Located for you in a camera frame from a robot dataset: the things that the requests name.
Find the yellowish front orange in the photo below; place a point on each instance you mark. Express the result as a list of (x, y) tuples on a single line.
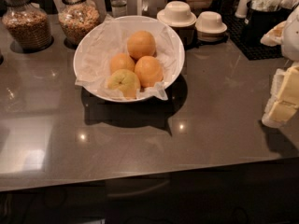
[(125, 81)]

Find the black rubber mat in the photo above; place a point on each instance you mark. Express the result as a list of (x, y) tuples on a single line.
[(252, 52)]

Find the right glass cereal jar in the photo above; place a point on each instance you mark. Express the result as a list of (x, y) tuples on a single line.
[(77, 18)]

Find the black container with packets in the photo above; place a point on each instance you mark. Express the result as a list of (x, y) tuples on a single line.
[(262, 16)]

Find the white cylinder dispenser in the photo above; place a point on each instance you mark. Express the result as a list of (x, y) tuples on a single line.
[(242, 9)]

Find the white bowl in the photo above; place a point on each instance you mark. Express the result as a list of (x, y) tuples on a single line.
[(93, 47)]

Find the left glass cereal jar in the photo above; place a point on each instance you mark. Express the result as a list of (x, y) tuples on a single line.
[(27, 24)]

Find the white paper liner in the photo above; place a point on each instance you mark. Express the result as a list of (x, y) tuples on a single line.
[(96, 59)]

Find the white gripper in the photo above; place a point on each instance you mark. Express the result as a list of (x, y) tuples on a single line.
[(291, 36)]

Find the left stacked white bowls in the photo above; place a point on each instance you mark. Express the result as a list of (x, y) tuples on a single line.
[(177, 14)]

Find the glass cereal jar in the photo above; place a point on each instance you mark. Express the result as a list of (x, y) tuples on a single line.
[(27, 24), (77, 18)]

